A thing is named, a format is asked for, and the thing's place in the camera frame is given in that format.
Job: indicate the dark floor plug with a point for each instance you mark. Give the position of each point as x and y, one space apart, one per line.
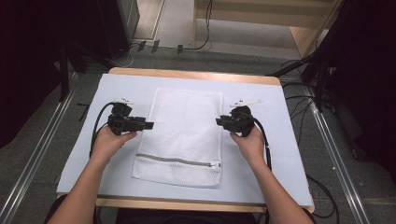
141 45
180 48
155 46

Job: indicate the white mesh laundry bag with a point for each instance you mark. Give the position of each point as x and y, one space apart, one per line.
183 133

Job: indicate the person's right hand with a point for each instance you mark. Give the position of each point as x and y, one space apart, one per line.
252 146

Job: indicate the black curtain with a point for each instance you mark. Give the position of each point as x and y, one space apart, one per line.
367 77
28 62

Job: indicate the black tripod stand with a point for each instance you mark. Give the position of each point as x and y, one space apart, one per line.
295 65

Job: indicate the light wooden furniture frame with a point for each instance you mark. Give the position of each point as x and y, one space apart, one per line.
300 37

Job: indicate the wooden table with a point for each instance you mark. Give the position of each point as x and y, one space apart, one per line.
193 74

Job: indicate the person's dark clothing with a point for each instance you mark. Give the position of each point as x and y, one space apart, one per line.
186 218

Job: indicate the dark cabinet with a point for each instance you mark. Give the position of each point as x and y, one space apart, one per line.
129 18

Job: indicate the person's left hand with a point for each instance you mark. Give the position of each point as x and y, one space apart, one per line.
107 144

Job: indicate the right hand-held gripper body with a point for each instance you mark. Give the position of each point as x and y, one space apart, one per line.
243 121

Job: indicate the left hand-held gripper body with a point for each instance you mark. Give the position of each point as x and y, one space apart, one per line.
120 119

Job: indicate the metal floor rail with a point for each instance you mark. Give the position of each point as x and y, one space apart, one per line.
37 155
337 161

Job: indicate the white table mat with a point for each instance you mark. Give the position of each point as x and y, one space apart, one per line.
120 186

